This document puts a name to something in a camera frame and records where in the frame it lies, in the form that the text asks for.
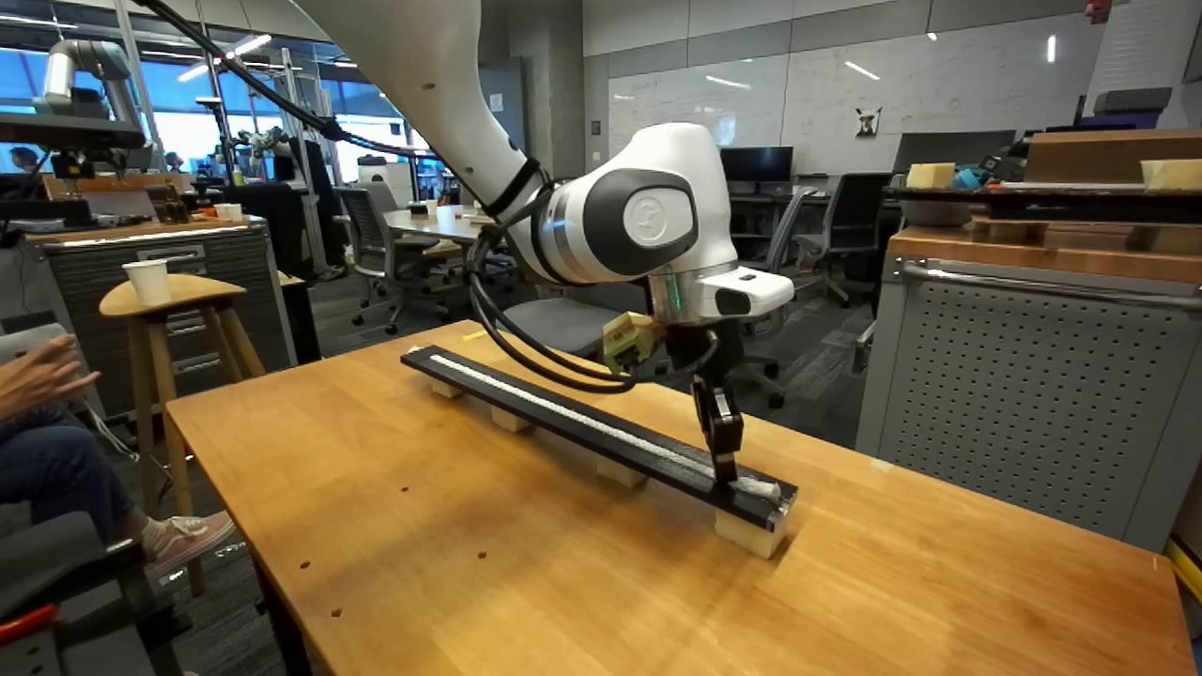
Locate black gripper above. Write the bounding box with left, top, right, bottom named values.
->
left=663, top=319, right=748, bottom=489

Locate bystander bare hand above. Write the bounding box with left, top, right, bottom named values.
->
left=0, top=333, right=100, bottom=424

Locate black office chair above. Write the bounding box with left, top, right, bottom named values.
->
left=0, top=501, right=161, bottom=676
left=800, top=169, right=898, bottom=310

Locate grey perforated metal cabinet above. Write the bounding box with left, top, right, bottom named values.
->
left=858, top=227, right=1202, bottom=557

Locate yellow foam block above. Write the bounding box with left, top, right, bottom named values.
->
left=1137, top=156, right=1202, bottom=195
left=907, top=160, right=962, bottom=195

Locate wooden office desk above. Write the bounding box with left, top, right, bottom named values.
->
left=380, top=201, right=501, bottom=252

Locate dark mesh office chair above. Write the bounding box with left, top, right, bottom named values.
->
left=333, top=185, right=422, bottom=333

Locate wooden box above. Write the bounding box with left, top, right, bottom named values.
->
left=1024, top=129, right=1202, bottom=189

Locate yellow bar near floor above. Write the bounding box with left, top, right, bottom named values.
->
left=1163, top=539, right=1202, bottom=607

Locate black machine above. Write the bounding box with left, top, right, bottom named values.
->
left=1076, top=83, right=1181, bottom=130

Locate white pink sneaker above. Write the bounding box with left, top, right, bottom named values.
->
left=134, top=502, right=242, bottom=593

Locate wooden stool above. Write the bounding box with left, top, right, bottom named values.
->
left=93, top=269, right=272, bottom=528

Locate white paper cup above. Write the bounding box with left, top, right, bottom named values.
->
left=122, top=255, right=178, bottom=305

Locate grey drawer unit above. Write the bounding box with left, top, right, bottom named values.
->
left=25, top=213, right=302, bottom=429

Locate person leg in jeans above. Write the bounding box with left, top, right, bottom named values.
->
left=0, top=406, right=134, bottom=543

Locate white lamp head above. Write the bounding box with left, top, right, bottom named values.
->
left=33, top=41, right=78, bottom=109

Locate long black slotted rail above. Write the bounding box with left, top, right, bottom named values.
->
left=397, top=343, right=800, bottom=528

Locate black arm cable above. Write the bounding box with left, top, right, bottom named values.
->
left=134, top=0, right=725, bottom=397

